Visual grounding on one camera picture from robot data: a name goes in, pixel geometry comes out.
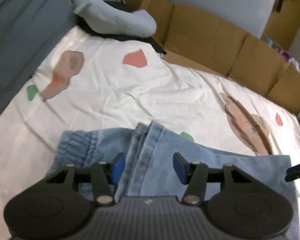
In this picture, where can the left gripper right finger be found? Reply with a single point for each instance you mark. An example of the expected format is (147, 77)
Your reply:
(194, 175)

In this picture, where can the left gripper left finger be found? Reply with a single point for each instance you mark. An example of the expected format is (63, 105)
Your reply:
(104, 175)

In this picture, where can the blue denim jeans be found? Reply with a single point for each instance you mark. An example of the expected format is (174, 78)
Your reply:
(149, 171)

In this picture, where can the white cartoon print bedsheet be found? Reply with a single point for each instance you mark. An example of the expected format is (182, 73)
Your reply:
(90, 83)

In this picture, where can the brown cardboard box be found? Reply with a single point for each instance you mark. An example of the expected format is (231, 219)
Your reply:
(200, 40)

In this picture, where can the grey neck pillow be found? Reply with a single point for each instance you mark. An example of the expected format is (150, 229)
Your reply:
(103, 18)

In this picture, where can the dark grey-green quilt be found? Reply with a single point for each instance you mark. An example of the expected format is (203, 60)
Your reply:
(29, 30)

